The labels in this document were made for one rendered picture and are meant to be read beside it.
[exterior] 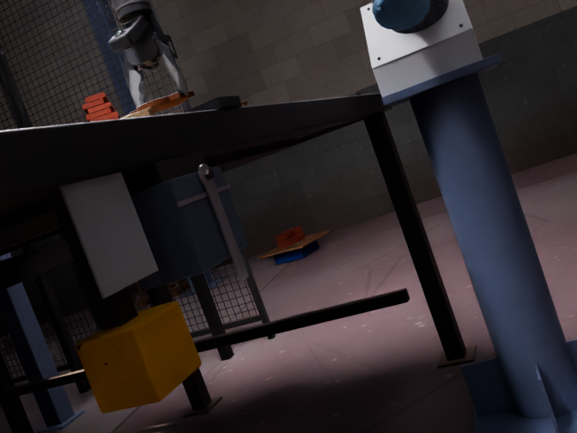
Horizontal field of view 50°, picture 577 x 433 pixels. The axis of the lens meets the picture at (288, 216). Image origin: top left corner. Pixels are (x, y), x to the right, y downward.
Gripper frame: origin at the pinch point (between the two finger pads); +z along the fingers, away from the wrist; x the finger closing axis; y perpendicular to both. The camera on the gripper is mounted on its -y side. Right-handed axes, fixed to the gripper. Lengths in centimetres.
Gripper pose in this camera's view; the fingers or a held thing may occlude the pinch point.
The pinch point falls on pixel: (161, 102)
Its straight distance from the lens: 132.0
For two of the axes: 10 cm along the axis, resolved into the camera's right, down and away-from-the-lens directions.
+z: 3.3, 9.4, 0.6
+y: 3.1, -1.6, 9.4
